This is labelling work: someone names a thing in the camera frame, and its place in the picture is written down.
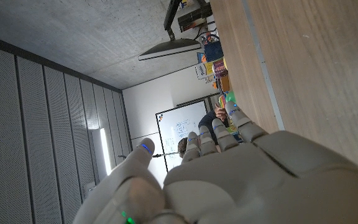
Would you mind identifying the vertical wall light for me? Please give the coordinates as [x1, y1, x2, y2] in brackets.
[99, 128, 113, 177]

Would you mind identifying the whiteboard with black frame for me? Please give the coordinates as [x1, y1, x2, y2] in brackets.
[155, 99, 209, 174]

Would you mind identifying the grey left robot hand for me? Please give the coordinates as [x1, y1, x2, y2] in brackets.
[72, 100, 358, 224]

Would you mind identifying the white drink carton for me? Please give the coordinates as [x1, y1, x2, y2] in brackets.
[195, 61, 216, 81]

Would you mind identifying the black computer monitor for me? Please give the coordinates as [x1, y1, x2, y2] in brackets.
[137, 38, 203, 62]

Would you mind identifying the dark blue mug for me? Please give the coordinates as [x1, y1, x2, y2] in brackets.
[203, 39, 224, 63]

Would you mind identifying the person in dark polo shirt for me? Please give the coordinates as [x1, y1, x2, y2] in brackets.
[177, 102, 230, 158]

